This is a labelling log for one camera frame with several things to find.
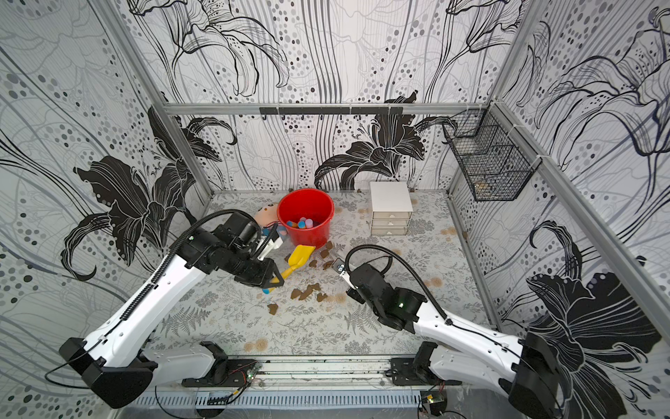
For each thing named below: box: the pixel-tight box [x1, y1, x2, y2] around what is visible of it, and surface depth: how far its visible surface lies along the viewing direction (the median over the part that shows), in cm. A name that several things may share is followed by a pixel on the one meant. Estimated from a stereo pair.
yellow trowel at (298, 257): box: [261, 244, 316, 295], surface depth 77 cm
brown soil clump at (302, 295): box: [290, 282, 322, 301], surface depth 90 cm
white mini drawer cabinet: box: [369, 181, 414, 236], surface depth 100 cm
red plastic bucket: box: [277, 188, 335, 249], surface depth 93 cm
